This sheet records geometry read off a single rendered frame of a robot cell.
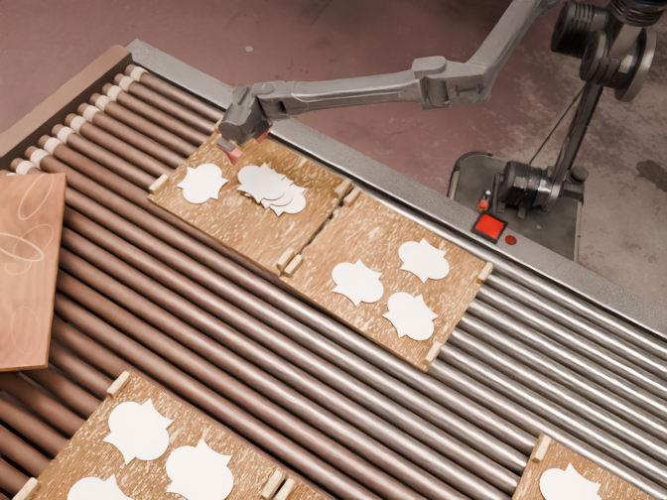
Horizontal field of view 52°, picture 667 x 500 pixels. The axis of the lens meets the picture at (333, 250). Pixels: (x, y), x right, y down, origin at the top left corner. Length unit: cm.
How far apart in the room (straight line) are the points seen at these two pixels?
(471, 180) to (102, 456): 189
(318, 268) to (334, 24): 232
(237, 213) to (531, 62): 243
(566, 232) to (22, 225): 198
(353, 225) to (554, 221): 126
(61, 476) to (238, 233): 68
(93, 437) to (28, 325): 27
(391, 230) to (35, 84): 224
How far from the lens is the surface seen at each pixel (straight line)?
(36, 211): 173
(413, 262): 172
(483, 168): 294
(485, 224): 186
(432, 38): 386
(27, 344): 155
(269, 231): 174
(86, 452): 154
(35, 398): 163
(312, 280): 167
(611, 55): 205
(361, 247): 173
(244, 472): 148
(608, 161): 354
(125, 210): 184
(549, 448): 161
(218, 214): 178
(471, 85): 147
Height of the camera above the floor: 236
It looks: 56 degrees down
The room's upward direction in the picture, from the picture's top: 9 degrees clockwise
